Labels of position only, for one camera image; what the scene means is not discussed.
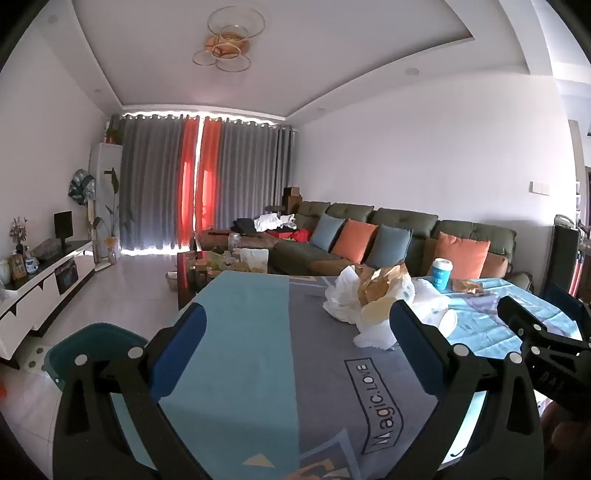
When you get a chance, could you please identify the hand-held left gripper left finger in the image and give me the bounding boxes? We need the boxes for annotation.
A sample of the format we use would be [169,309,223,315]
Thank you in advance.
[52,303,208,480]

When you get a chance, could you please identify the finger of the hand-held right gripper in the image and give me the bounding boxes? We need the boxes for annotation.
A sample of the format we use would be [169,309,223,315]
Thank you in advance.
[546,282,591,326]
[498,295,591,363]

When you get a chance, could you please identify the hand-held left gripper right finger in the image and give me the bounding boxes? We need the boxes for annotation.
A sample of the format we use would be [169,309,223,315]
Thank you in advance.
[389,299,546,480]

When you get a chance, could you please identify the copper foil snack wrapper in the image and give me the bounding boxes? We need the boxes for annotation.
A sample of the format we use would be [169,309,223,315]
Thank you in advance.
[451,278,485,295]

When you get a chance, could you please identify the teal plastic trash bin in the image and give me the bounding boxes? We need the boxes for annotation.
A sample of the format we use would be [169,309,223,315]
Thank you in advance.
[43,322,149,393]

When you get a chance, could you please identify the person's right hand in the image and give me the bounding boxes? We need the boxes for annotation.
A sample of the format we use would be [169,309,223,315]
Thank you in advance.
[539,405,591,467]

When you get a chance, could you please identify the cream foam container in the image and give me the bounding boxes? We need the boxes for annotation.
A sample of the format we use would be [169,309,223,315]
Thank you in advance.
[360,298,397,329]

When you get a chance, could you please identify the white side cabinet with snacks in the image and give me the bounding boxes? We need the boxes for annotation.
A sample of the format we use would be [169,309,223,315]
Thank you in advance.
[177,249,278,310]

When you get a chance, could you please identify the small orange cushion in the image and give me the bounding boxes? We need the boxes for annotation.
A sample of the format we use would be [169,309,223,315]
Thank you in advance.
[480,253,509,280]

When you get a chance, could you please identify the blue paper cup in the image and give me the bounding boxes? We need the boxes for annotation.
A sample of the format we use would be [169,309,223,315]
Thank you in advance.
[431,258,454,291]

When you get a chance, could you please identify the blue grey printed tablecloth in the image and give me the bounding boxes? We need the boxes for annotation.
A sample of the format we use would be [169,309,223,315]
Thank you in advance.
[111,270,585,480]

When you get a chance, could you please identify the white plastic bag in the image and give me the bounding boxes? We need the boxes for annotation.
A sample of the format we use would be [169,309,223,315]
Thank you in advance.
[322,265,400,352]

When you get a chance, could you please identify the cluster of jars and packets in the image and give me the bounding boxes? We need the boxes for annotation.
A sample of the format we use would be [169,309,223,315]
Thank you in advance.
[185,233,243,280]

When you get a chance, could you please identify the large orange cushion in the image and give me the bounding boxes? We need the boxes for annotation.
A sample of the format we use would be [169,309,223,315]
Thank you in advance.
[431,232,491,280]

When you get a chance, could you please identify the blue cushion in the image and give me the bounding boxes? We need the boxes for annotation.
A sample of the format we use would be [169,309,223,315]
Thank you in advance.
[365,224,413,269]
[308,213,346,253]

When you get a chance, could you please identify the white paper bag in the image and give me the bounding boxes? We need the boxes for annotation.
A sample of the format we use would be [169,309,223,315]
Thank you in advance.
[238,248,269,275]

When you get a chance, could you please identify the dark green sofa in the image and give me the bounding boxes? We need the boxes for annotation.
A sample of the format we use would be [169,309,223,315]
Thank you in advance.
[198,200,534,296]

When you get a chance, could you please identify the white dotted floor mat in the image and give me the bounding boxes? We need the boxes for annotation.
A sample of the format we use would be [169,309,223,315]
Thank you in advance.
[23,346,47,371]

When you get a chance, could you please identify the tall leafy plant in vase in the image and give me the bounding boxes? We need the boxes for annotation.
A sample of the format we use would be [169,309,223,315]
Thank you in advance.
[92,166,134,266]

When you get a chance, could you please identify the white black tv cabinet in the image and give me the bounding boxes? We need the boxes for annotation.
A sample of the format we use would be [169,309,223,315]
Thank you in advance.
[0,239,109,365]

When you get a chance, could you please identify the red cloth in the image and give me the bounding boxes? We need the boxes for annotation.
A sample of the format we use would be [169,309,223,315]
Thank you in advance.
[268,228,311,243]

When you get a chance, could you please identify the white cloth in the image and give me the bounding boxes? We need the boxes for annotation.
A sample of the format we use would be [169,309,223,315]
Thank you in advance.
[253,213,296,232]

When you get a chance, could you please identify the grey and orange curtain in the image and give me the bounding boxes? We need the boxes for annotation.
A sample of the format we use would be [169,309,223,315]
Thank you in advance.
[117,115,202,252]
[194,117,294,232]

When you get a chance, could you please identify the black monitor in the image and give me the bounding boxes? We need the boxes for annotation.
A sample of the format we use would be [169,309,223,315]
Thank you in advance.
[54,211,74,241]

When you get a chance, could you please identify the white floor air conditioner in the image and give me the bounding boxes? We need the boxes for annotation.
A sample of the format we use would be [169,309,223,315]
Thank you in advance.
[88,142,123,259]

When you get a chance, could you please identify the dried flowers in vase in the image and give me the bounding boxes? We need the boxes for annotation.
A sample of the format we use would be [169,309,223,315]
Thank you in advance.
[10,217,28,254]

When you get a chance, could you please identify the small potted plant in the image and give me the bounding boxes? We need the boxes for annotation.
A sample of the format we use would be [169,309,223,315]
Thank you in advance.
[105,115,124,145]

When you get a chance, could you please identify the black upright frame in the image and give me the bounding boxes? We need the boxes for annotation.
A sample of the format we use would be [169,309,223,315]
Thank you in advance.
[551,212,591,296]

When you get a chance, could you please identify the blue green wall ornament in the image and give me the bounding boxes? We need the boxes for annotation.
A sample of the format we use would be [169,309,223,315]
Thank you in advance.
[68,168,97,206]

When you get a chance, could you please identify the gold ring ceiling lamp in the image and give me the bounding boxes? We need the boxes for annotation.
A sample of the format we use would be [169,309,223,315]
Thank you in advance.
[192,7,267,73]

